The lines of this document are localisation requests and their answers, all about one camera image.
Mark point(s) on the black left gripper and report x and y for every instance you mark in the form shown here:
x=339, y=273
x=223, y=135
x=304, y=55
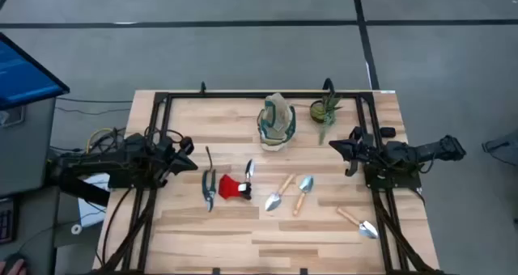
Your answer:
x=168, y=157

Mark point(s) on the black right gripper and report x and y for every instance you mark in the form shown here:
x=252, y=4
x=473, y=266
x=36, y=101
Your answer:
x=366, y=151

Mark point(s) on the red gardening glove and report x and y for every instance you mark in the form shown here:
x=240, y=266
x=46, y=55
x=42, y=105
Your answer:
x=228, y=187

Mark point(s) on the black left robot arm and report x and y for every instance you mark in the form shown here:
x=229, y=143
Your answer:
x=121, y=157

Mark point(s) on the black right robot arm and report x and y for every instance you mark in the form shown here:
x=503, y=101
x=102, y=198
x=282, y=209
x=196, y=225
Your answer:
x=429, y=150

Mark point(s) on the cream and green gardening bag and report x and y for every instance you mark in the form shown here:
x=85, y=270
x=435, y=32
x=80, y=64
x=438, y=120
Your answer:
x=276, y=123

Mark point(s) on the small black box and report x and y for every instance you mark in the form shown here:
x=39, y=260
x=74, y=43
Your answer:
x=387, y=132

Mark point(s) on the potted succulent plant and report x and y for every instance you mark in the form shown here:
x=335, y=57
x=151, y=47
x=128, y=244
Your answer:
x=319, y=111

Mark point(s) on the white paper sheet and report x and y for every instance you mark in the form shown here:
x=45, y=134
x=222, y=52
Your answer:
x=91, y=210

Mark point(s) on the white tape roll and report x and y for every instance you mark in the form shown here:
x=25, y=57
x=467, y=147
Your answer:
x=76, y=228

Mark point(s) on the dark grey computer desk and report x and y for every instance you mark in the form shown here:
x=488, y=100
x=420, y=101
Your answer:
x=32, y=226

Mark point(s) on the dark grey object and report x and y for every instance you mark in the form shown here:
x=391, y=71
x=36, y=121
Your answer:
x=502, y=147

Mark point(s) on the backlit computer keyboard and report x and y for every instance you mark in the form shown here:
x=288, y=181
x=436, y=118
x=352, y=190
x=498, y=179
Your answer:
x=6, y=220

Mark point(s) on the blue-screen computer monitor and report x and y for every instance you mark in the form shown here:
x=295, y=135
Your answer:
x=24, y=73

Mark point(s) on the black computer mouse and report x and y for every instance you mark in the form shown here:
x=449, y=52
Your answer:
x=14, y=259

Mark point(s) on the person's hand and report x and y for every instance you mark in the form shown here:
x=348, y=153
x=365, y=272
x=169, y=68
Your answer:
x=14, y=269

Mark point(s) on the black metal table frame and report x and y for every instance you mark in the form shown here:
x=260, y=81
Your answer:
x=263, y=95

